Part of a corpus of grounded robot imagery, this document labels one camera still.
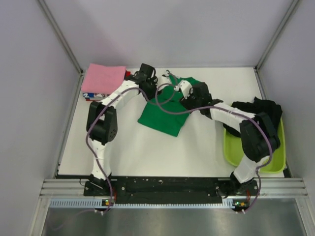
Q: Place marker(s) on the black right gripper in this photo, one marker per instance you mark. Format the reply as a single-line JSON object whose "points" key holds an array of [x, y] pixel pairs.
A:
{"points": [[185, 102]]}

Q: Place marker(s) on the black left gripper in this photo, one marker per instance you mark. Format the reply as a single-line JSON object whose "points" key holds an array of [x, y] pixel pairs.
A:
{"points": [[154, 80]]}

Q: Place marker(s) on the green t shirt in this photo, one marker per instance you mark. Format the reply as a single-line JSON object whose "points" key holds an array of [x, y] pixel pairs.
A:
{"points": [[166, 120]]}

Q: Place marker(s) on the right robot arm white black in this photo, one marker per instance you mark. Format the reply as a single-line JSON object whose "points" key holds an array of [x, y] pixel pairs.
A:
{"points": [[257, 152]]}

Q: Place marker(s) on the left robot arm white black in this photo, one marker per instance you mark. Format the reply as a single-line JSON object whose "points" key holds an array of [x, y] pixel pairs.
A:
{"points": [[102, 121]]}

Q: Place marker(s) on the folded red t shirt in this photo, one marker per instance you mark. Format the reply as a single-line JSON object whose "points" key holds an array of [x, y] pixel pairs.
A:
{"points": [[128, 73]]}

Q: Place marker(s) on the folded pink t shirt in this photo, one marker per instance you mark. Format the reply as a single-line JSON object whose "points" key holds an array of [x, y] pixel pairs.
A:
{"points": [[102, 68]]}

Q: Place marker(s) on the black t shirt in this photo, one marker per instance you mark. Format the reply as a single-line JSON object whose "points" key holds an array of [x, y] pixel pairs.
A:
{"points": [[271, 108]]}

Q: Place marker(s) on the folded blue printed t shirt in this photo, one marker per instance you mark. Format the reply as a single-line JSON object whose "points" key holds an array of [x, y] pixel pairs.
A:
{"points": [[94, 96]]}

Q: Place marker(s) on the lime green plastic basket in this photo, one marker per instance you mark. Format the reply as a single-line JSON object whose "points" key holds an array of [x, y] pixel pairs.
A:
{"points": [[233, 151]]}

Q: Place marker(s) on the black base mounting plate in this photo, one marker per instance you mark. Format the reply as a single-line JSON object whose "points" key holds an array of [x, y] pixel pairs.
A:
{"points": [[166, 189]]}

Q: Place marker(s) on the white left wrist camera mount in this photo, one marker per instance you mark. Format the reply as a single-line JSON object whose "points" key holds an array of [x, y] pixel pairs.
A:
{"points": [[163, 80]]}

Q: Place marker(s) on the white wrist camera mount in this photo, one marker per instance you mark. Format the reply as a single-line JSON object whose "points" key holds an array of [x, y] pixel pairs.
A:
{"points": [[163, 80], [185, 88]]}

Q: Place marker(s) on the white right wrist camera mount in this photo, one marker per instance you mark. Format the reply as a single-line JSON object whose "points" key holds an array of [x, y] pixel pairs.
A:
{"points": [[185, 88]]}

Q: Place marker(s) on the aluminium frame rail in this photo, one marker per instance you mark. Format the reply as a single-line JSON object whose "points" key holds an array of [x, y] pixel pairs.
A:
{"points": [[273, 188]]}

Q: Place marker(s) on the grey slotted cable duct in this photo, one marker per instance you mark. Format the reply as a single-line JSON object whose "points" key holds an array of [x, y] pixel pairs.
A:
{"points": [[103, 203]]}

